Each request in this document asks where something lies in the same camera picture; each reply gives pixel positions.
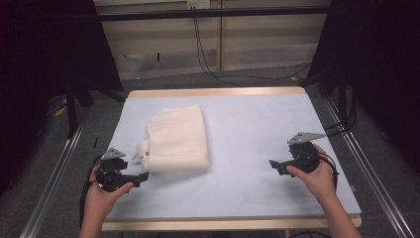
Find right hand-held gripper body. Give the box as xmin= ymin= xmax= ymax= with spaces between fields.
xmin=286 ymin=132 xmax=327 ymax=175

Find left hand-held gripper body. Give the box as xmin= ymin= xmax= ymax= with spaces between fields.
xmin=96 ymin=147 xmax=133 ymax=193

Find white mesh cloth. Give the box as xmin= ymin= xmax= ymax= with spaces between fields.
xmin=132 ymin=103 xmax=211 ymax=174

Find person's right hand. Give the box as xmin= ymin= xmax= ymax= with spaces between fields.
xmin=285 ymin=143 xmax=339 ymax=203

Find person's left hand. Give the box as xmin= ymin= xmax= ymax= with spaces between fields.
xmin=83 ymin=165 xmax=135 ymax=220

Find pale blue table mat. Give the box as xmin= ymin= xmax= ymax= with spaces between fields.
xmin=106 ymin=92 xmax=363 ymax=222

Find black metal stand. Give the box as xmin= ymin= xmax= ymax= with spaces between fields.
xmin=62 ymin=73 xmax=81 ymax=139
xmin=336 ymin=70 xmax=352 ymax=128

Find yellow tape strip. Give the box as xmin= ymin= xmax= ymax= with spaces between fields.
xmin=52 ymin=104 xmax=68 ymax=118

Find wooden table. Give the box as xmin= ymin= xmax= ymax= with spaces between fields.
xmin=101 ymin=86 xmax=363 ymax=232

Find black curtain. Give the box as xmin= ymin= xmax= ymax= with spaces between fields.
xmin=0 ymin=0 xmax=124 ymax=197
xmin=308 ymin=0 xmax=420 ymax=175

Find black horizontal bar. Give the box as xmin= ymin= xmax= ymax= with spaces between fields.
xmin=96 ymin=5 xmax=332 ymax=23

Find right hand-held gripper cable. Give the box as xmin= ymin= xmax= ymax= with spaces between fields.
xmin=317 ymin=151 xmax=340 ymax=192

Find hand-held gripper cable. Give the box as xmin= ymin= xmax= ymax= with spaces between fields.
xmin=78 ymin=154 xmax=104 ymax=230
xmin=317 ymin=151 xmax=340 ymax=192

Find left hand-held gripper cable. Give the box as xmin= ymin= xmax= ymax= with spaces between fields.
xmin=78 ymin=154 xmax=104 ymax=230

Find black floor cables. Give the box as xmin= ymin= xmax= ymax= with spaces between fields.
xmin=323 ymin=85 xmax=360 ymax=138

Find metal floor rail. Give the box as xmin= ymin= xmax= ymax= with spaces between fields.
xmin=19 ymin=108 xmax=92 ymax=238
xmin=324 ymin=97 xmax=416 ymax=238

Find black hanging wall cable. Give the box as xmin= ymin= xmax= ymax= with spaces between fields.
xmin=191 ymin=16 xmax=313 ymax=89

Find white wall outlet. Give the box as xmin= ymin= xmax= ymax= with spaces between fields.
xmin=185 ymin=0 xmax=212 ymax=10

